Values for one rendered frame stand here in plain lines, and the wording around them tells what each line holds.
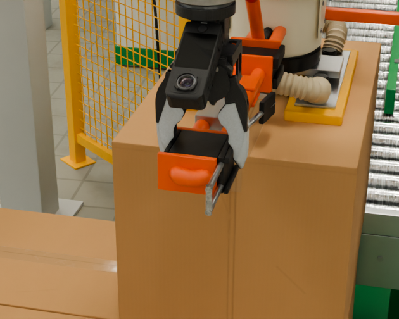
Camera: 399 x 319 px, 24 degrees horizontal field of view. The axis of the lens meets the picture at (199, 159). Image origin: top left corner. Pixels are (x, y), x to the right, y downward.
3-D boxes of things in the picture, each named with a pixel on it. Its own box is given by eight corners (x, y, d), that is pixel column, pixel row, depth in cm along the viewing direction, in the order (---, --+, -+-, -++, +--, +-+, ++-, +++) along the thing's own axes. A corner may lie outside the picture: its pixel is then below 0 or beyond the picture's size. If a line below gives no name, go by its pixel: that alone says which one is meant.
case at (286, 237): (196, 187, 221) (197, 27, 203) (365, 207, 212) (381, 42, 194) (119, 338, 168) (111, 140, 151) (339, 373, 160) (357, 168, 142)
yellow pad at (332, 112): (308, 54, 188) (310, 31, 186) (358, 58, 186) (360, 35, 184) (282, 121, 158) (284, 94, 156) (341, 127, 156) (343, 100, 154)
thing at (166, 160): (175, 159, 122) (174, 125, 119) (229, 166, 120) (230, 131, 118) (157, 189, 114) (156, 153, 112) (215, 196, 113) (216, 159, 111)
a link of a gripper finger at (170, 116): (176, 144, 122) (202, 87, 117) (164, 164, 117) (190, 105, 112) (155, 134, 122) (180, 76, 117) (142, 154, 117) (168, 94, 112)
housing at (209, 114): (203, 123, 133) (204, 95, 131) (250, 128, 131) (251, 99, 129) (192, 144, 127) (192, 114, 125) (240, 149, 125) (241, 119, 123)
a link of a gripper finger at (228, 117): (269, 145, 119) (243, 81, 116) (261, 166, 114) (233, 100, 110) (247, 152, 120) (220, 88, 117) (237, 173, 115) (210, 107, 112)
